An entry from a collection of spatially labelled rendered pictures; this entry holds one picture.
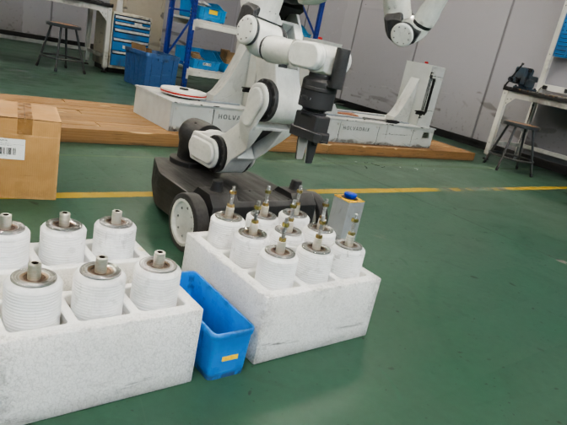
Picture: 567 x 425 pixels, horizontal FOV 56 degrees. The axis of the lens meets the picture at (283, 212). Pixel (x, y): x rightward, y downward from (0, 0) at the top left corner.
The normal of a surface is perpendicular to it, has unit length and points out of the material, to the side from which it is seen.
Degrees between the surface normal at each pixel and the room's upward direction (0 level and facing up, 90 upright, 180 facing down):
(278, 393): 0
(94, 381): 90
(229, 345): 92
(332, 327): 90
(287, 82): 58
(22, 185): 89
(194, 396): 0
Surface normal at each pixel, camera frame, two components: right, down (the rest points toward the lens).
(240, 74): 0.59, 0.36
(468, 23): -0.78, 0.04
